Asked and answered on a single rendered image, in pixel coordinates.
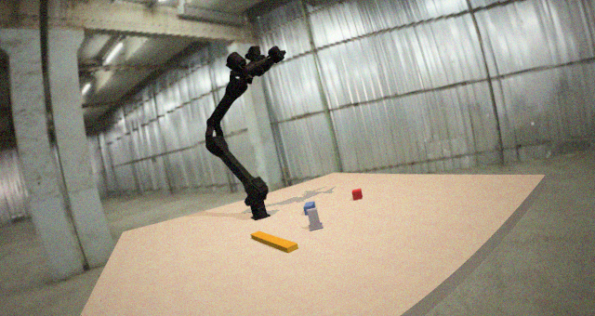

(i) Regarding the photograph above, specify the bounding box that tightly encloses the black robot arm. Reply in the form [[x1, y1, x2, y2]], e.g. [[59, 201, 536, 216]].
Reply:
[[205, 46, 270, 220]]

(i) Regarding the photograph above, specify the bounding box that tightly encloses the small red cube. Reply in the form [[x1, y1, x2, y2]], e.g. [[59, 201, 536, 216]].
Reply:
[[352, 189, 363, 201]]

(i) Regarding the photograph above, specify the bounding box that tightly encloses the orange bar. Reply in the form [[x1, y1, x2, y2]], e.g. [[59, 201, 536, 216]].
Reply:
[[250, 231, 298, 253]]

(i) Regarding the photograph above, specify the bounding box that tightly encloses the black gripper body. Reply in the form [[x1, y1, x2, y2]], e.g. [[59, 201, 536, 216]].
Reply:
[[251, 46, 284, 77]]

